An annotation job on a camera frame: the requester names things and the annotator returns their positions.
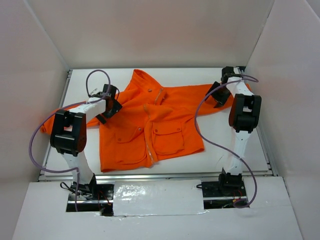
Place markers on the aluminium table rail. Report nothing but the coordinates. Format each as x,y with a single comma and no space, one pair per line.
135,177

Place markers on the white cover board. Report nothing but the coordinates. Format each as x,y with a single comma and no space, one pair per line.
157,198

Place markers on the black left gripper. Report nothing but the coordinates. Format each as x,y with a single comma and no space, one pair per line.
110,108

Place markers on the orange zip jacket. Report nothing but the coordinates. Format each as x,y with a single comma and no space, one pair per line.
155,123

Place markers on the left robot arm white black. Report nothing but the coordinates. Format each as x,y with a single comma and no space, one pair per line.
69,135

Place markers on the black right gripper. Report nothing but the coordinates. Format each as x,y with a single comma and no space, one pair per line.
217,93

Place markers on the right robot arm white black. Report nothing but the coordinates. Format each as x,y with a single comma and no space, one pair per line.
243,119

